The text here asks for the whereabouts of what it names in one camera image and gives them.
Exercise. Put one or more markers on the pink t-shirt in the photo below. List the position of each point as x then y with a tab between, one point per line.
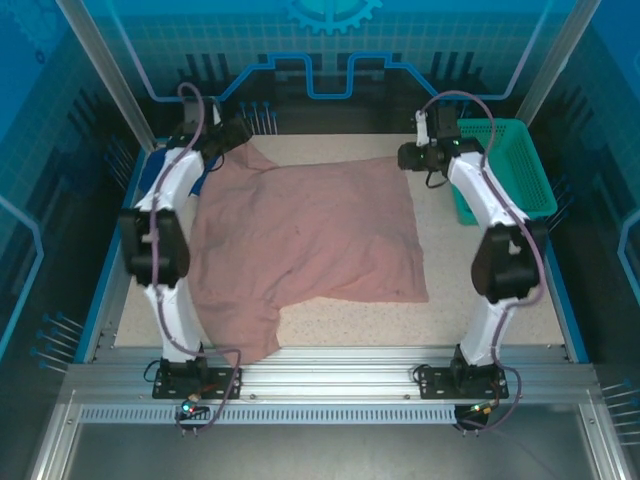
310	225

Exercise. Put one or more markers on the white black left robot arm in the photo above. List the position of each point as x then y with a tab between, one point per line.
175	320

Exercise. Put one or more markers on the blue folded t-shirt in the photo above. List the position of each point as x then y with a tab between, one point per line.
202	182

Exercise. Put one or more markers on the teal plastic mesh basket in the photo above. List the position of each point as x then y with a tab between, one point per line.
525	165

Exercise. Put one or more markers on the grey metal shelf plate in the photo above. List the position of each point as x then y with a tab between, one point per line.
325	455

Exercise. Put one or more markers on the aluminium side profile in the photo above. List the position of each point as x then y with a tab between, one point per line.
602	445
55	445

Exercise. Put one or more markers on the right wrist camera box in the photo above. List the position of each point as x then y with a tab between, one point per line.
422	130

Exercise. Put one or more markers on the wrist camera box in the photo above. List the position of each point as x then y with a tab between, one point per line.
422	130
216	114

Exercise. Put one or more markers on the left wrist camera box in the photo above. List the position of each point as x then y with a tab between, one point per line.
216	114

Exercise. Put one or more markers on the aluminium frame post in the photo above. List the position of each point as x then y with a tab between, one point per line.
111	75
560	50

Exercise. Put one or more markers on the aluminium rail beam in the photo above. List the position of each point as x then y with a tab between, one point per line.
325	380

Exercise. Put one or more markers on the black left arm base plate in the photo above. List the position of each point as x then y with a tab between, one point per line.
167	392

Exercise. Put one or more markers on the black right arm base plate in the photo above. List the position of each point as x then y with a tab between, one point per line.
435	387

